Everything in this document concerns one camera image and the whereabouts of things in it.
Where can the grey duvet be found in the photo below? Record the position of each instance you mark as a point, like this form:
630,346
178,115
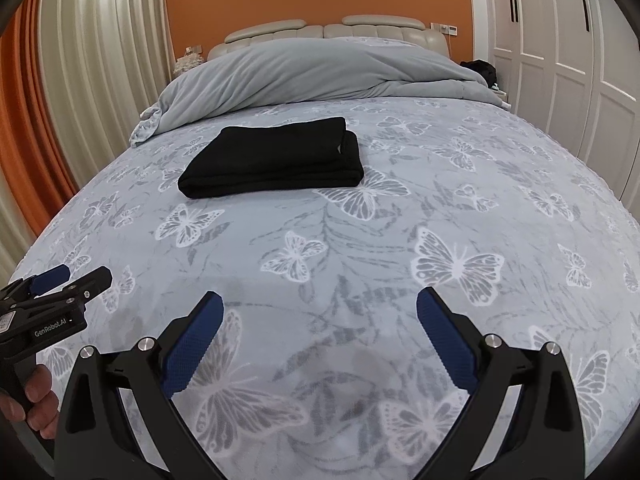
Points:
300,75

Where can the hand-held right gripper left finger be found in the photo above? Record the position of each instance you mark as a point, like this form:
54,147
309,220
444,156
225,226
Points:
192,345

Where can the black pants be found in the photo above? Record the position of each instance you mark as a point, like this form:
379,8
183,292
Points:
270,160

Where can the white wall socket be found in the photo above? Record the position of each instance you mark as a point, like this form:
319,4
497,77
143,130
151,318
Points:
193,50

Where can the beige padded headboard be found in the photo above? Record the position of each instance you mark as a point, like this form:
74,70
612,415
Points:
300,30

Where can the orange curtain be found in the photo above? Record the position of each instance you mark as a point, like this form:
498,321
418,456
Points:
20,110

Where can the person's left hand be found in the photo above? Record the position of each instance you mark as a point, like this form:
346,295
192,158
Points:
42,395

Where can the white flower bouquet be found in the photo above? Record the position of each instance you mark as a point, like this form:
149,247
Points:
187,63

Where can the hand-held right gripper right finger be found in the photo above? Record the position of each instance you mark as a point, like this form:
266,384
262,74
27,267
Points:
447,345

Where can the beige curtain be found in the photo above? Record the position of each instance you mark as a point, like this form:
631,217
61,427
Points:
110,60

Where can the white nightstand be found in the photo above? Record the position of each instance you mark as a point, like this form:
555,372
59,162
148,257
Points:
502,95

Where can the grey butterfly print bedspread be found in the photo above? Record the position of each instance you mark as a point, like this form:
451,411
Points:
350,240

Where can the black bag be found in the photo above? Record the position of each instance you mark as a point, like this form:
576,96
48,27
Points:
477,67

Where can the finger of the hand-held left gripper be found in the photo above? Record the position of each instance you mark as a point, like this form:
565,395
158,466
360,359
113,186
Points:
95,282
47,279

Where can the white wall switch panel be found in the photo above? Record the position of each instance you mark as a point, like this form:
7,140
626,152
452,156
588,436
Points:
445,28

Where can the white wardrobe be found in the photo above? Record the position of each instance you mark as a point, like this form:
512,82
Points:
550,60

